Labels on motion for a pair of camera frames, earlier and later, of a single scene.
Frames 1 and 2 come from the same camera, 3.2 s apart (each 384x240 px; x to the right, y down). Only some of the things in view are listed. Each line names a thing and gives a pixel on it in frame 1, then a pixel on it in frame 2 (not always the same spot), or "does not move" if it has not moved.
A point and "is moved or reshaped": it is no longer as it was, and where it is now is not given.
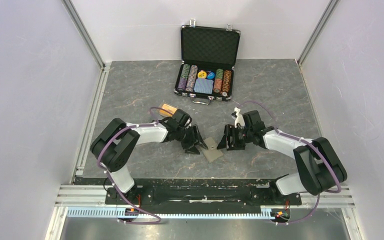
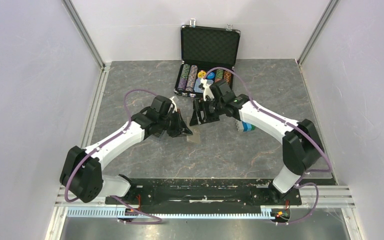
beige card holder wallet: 212,153 is moved or reshaped
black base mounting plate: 202,192 does not move
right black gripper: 231,131 -> 200,105
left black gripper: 192,141 -> 181,127
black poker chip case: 208,55 does not move
